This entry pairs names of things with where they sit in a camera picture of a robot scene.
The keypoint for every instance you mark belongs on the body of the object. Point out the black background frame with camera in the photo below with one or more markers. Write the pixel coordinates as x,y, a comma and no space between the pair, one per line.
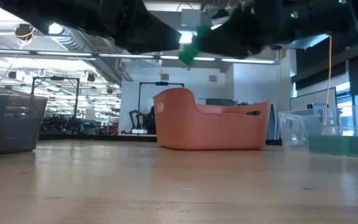
162,83

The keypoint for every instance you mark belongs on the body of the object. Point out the white board panel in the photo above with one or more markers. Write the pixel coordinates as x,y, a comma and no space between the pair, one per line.
309,99

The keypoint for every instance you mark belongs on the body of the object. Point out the green toy brick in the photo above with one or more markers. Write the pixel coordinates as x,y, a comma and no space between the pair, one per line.
188,54
328,146

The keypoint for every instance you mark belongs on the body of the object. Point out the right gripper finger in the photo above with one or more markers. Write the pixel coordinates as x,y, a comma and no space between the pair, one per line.
241,34

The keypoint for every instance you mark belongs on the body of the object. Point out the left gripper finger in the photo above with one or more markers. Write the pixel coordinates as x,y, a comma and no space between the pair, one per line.
148,37

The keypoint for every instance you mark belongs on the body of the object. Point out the silver ventilation duct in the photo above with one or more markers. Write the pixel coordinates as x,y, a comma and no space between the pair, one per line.
104,67

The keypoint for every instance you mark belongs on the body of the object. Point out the grey plastic bin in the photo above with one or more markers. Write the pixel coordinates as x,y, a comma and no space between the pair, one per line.
8,124

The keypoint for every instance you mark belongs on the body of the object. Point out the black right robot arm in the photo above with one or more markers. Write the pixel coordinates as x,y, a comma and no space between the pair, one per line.
353,12

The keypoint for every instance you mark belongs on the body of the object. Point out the orange plastic basket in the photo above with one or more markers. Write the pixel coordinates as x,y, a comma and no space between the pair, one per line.
210,127

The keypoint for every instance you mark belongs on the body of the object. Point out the clear plastic container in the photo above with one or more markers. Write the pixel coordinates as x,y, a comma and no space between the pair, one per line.
294,130

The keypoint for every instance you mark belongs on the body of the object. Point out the grey ceiling box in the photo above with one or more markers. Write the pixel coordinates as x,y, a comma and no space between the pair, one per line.
190,17

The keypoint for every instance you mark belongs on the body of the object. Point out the black aluminium table frame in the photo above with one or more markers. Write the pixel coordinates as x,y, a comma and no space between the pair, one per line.
104,137

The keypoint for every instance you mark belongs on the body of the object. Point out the grey square wall speaker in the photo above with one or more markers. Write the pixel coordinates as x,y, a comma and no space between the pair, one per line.
164,76
212,78

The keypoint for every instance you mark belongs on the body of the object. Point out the black background robot arm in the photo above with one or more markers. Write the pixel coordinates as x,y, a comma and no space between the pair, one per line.
141,119

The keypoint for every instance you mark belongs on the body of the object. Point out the long ceiling light bar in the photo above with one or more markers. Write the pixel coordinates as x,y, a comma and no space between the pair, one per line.
73,54

